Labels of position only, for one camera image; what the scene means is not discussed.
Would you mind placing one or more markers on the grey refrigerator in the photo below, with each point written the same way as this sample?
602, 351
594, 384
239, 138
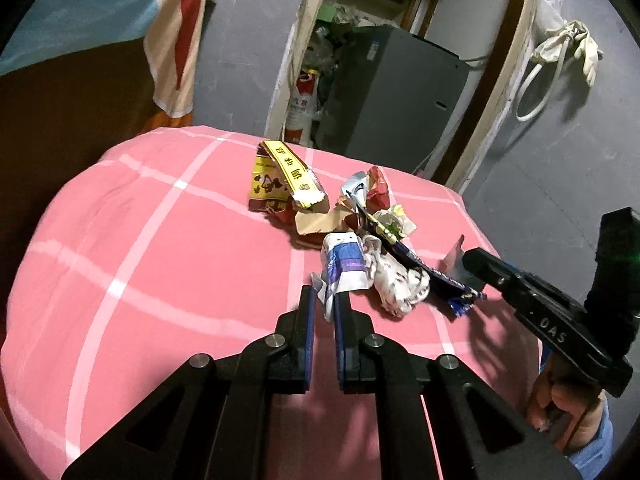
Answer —
391, 99

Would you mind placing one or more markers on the red triangular snack wrapper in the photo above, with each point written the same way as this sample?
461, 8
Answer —
378, 195

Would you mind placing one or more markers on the person's right hand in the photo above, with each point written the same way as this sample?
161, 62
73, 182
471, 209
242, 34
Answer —
554, 389

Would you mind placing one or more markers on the wooden door frame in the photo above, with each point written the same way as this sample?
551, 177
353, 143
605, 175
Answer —
487, 108

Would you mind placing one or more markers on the pink checkered tablecloth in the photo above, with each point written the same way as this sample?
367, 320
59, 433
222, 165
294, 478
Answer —
152, 255

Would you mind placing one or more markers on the white red wrapper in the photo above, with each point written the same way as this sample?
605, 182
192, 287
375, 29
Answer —
399, 288

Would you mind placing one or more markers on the red white bag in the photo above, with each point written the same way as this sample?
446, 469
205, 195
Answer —
302, 108

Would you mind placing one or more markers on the blue striped towel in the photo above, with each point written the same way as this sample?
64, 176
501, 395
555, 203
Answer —
170, 31

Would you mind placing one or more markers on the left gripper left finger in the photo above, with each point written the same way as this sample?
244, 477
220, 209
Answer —
293, 366

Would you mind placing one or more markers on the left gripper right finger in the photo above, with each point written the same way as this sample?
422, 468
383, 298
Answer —
355, 371

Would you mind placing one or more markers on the brown wooden counter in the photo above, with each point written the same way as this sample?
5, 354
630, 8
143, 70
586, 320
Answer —
57, 118

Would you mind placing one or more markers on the yellow snack wrapper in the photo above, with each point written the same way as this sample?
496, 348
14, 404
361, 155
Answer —
281, 180

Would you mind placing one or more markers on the brown paper scrap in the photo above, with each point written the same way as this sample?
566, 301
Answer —
312, 227

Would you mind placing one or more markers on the white blue packet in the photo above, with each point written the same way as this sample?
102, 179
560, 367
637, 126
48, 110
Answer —
343, 270

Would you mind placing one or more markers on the dark blue foil wrapper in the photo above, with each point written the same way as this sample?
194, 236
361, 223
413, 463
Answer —
458, 295

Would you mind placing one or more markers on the white rubber gloves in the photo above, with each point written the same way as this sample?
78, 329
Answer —
571, 38

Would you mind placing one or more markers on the crumpled white green wrapper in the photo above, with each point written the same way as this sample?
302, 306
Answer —
396, 221

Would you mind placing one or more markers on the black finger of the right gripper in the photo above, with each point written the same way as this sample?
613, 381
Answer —
492, 271

